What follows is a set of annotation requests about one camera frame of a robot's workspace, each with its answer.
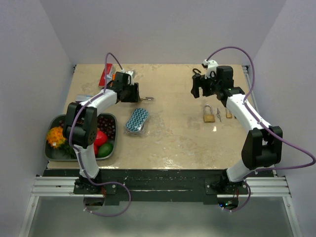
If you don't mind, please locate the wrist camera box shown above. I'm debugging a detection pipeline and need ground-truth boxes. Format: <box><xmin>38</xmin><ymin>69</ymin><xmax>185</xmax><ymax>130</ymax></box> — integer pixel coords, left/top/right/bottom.
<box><xmin>121</xmin><ymin>69</ymin><xmax>136</xmax><ymax>84</ymax></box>
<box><xmin>202</xmin><ymin>59</ymin><xmax>218</xmax><ymax>79</ymax></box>

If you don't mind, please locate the red apple front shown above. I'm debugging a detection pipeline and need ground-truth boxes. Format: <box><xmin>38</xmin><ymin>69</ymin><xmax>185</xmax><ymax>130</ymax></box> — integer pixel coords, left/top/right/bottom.
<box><xmin>93</xmin><ymin>144</ymin><xmax>98</xmax><ymax>156</ymax></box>

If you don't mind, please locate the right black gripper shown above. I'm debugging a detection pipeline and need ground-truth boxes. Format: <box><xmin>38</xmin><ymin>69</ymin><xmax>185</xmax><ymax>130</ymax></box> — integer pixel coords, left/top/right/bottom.
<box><xmin>191</xmin><ymin>72</ymin><xmax>221</xmax><ymax>99</ymax></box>

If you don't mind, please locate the dark grape bunch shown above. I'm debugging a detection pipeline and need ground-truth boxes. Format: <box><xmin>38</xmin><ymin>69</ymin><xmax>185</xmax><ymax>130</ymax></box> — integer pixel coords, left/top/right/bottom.
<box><xmin>51</xmin><ymin>115</ymin><xmax>117</xmax><ymax>141</ymax></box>

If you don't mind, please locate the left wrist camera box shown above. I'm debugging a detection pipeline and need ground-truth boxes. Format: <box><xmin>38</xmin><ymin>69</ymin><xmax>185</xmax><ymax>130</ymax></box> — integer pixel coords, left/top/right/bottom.
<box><xmin>121</xmin><ymin>69</ymin><xmax>136</xmax><ymax>84</ymax></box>

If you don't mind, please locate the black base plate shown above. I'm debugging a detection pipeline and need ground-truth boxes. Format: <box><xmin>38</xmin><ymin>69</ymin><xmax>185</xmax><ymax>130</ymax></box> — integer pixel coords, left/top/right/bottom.
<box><xmin>41</xmin><ymin>168</ymin><xmax>275</xmax><ymax>206</ymax></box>

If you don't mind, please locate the grey fruit tray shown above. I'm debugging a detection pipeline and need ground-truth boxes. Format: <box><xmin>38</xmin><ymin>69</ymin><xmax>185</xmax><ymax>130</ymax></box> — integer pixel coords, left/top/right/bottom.
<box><xmin>45</xmin><ymin>113</ymin><xmax>118</xmax><ymax>161</ymax></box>

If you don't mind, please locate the blue zigzag sponge pack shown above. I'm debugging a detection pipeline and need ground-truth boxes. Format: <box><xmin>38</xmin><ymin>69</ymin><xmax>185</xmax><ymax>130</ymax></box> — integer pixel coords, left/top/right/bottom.
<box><xmin>125</xmin><ymin>108</ymin><xmax>149</xmax><ymax>135</ymax></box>

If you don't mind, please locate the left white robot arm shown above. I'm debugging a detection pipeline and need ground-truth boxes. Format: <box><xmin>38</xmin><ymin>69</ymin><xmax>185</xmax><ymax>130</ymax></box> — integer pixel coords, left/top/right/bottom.
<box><xmin>63</xmin><ymin>71</ymin><xmax>141</xmax><ymax>194</ymax></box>

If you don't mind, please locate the purple white toothpaste box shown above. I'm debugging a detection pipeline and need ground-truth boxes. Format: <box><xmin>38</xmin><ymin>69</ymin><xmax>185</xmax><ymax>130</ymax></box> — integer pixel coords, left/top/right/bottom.
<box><xmin>75</xmin><ymin>94</ymin><xmax>93</xmax><ymax>103</ymax></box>

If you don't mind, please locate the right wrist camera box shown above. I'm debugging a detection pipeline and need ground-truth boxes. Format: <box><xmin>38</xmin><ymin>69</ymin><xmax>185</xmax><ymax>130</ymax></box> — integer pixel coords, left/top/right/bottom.
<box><xmin>202</xmin><ymin>59</ymin><xmax>218</xmax><ymax>79</ymax></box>

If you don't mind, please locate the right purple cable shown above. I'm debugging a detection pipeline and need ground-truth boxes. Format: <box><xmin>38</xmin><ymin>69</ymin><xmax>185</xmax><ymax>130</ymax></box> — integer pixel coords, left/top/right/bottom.
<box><xmin>206</xmin><ymin>46</ymin><xmax>316</xmax><ymax>212</ymax></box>

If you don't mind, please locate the astronaut keychain with keys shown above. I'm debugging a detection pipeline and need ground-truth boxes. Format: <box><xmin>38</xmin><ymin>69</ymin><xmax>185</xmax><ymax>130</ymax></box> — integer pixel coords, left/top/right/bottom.
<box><xmin>216</xmin><ymin>108</ymin><xmax>222</xmax><ymax>122</ymax></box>

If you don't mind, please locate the green avocado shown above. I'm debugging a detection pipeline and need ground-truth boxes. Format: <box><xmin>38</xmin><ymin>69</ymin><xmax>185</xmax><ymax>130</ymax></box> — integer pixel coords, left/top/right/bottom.
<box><xmin>97</xmin><ymin>143</ymin><xmax>113</xmax><ymax>158</ymax></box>

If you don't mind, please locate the orange flower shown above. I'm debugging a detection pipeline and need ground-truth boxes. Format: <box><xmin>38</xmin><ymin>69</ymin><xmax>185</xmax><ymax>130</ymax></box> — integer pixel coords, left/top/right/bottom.
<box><xmin>46</xmin><ymin>126</ymin><xmax>76</xmax><ymax>159</ymax></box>

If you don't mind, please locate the red box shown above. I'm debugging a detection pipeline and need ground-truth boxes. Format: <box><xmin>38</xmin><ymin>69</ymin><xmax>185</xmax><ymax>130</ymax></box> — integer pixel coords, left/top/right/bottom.
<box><xmin>99</xmin><ymin>63</ymin><xmax>115</xmax><ymax>88</ymax></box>

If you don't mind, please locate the small brass padlock right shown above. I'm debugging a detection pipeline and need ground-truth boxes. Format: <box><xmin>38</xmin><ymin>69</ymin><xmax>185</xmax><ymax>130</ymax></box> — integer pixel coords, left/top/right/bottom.
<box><xmin>226</xmin><ymin>108</ymin><xmax>233</xmax><ymax>119</ymax></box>

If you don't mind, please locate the aluminium rail frame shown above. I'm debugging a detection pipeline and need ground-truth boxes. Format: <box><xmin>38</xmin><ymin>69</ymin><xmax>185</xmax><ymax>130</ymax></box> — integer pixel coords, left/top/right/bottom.
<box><xmin>20</xmin><ymin>64</ymin><xmax>303</xmax><ymax>237</ymax></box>

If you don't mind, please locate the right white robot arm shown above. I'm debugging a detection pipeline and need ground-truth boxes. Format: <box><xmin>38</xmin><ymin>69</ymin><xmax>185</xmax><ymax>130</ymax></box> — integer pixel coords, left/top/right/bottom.
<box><xmin>191</xmin><ymin>66</ymin><xmax>283</xmax><ymax>194</ymax></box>

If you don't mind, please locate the red apple back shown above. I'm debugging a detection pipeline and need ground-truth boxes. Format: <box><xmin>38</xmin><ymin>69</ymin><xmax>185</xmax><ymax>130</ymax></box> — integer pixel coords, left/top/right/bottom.
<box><xmin>94</xmin><ymin>130</ymin><xmax>108</xmax><ymax>147</ymax></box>

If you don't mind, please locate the orange razor package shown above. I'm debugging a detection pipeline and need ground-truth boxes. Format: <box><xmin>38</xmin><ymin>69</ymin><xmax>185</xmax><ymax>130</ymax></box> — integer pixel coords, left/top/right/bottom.
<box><xmin>107</xmin><ymin>79</ymin><xmax>115</xmax><ymax>87</ymax></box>

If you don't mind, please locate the red apple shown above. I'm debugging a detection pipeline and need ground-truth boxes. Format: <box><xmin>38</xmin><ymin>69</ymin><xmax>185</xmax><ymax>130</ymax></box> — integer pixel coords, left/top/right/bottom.
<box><xmin>94</xmin><ymin>130</ymin><xmax>108</xmax><ymax>147</ymax></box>
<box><xmin>93</xmin><ymin>144</ymin><xmax>98</xmax><ymax>156</ymax></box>

